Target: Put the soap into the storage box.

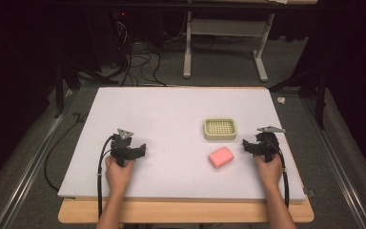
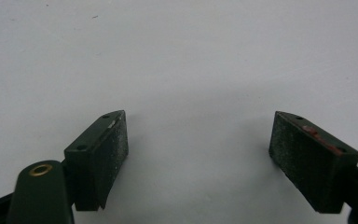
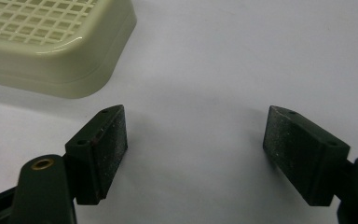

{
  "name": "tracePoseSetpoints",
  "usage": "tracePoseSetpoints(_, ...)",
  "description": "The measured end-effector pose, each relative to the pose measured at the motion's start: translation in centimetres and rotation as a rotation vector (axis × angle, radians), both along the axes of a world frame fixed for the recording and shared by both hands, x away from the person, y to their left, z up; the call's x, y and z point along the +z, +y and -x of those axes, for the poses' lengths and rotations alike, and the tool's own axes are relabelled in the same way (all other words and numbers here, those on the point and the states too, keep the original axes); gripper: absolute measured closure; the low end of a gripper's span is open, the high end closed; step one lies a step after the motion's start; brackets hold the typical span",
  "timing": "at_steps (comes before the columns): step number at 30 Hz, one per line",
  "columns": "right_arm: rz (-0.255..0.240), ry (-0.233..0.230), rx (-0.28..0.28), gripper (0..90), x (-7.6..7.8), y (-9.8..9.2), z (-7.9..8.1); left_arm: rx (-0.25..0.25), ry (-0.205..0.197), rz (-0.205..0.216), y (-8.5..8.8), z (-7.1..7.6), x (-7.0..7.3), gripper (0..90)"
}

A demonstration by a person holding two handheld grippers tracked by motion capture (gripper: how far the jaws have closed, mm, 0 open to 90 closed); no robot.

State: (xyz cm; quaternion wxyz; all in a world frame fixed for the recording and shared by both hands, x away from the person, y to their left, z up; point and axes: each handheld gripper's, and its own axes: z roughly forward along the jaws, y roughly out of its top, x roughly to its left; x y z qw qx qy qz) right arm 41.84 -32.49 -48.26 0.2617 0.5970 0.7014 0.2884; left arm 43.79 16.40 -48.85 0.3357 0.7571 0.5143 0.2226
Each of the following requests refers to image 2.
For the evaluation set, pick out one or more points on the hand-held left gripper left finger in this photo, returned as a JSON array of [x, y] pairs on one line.
[[93, 161]]

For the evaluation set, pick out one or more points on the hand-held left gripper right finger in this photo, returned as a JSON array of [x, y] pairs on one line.
[[310, 168]]

